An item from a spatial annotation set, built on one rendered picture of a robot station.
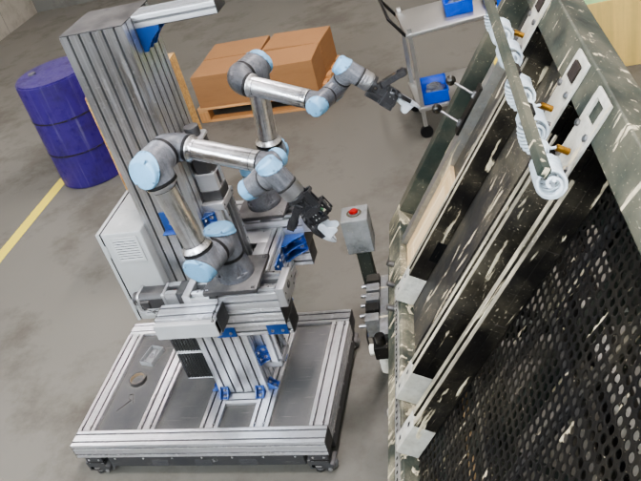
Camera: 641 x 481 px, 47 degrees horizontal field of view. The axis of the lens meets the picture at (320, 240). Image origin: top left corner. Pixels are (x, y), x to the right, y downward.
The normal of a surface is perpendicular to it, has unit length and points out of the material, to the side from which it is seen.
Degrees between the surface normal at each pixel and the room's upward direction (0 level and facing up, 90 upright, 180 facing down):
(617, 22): 90
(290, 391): 0
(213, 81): 90
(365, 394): 0
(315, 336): 0
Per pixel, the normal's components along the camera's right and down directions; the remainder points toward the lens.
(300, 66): -0.17, 0.60
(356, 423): -0.24, -0.80
